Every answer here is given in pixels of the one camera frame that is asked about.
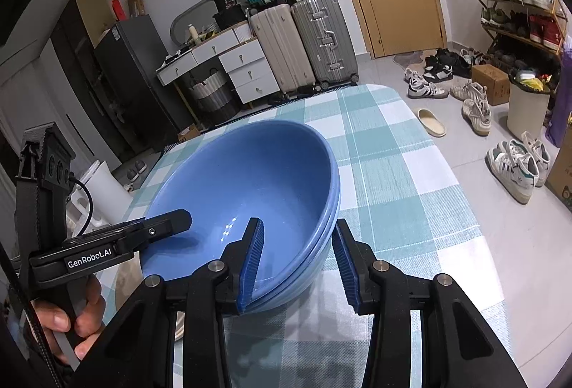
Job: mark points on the white trash bin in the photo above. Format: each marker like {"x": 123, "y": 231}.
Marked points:
{"x": 527, "y": 115}

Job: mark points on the purple plastic bag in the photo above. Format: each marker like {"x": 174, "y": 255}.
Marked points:
{"x": 561, "y": 115}

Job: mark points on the dark grey fridge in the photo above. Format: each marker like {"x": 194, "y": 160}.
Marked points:
{"x": 134, "y": 80}

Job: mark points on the black storage box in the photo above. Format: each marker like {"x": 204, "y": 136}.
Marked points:
{"x": 230, "y": 19}

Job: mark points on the grey slipper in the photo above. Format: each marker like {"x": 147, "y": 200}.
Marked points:
{"x": 141, "y": 167}
{"x": 132, "y": 176}

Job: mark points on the white drawer desk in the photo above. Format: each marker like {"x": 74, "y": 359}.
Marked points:
{"x": 250, "y": 75}

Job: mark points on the small cardboard box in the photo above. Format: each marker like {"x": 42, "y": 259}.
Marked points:
{"x": 190, "y": 133}

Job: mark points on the small white bottle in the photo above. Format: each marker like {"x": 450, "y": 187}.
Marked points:
{"x": 192, "y": 35}

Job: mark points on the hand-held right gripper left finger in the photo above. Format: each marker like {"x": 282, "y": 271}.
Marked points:
{"x": 250, "y": 263}

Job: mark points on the white electric kettle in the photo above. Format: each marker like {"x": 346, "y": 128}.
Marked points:
{"x": 107, "y": 191}

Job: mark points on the white panel door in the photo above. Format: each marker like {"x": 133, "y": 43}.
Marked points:
{"x": 40, "y": 102}

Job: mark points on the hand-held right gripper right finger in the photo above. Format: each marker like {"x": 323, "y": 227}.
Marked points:
{"x": 346, "y": 267}

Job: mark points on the brown taped cardboard box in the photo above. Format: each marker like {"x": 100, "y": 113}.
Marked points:
{"x": 491, "y": 84}

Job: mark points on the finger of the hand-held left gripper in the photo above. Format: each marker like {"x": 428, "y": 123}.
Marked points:
{"x": 170, "y": 222}

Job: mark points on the red paper bag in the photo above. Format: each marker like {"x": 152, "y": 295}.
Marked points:
{"x": 118, "y": 10}

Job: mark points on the grey white laundry basket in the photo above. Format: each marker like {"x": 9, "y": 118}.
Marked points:
{"x": 210, "y": 97}

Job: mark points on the flat beige cardboard sheet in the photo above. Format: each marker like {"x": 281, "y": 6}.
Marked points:
{"x": 91, "y": 13}

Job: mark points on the pale door mat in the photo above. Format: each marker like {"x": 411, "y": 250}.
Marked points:
{"x": 409, "y": 59}

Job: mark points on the silver suitcase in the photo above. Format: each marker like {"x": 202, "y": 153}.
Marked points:
{"x": 321, "y": 44}

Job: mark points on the beige slipper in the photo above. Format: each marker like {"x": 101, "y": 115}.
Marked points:
{"x": 431, "y": 122}

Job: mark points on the beige suitcase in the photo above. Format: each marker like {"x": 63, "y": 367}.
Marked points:
{"x": 277, "y": 48}

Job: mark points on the teal checked tablecloth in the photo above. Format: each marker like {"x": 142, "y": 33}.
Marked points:
{"x": 393, "y": 214}

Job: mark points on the group of loose sneakers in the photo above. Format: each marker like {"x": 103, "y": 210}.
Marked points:
{"x": 476, "y": 115}

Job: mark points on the blue bowl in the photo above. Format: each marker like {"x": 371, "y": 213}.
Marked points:
{"x": 335, "y": 214}
{"x": 313, "y": 278}
{"x": 250, "y": 173}

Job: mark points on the group of shelved shoes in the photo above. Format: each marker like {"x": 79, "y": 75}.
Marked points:
{"x": 543, "y": 33}

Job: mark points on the oval grey-framed mirror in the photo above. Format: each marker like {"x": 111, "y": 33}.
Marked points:
{"x": 192, "y": 13}

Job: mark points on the printed cardboard box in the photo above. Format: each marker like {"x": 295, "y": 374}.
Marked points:
{"x": 563, "y": 173}

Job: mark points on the wooden shoe rack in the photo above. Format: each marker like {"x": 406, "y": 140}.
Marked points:
{"x": 491, "y": 43}

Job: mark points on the person's left hand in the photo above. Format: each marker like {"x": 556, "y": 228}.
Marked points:
{"x": 91, "y": 312}

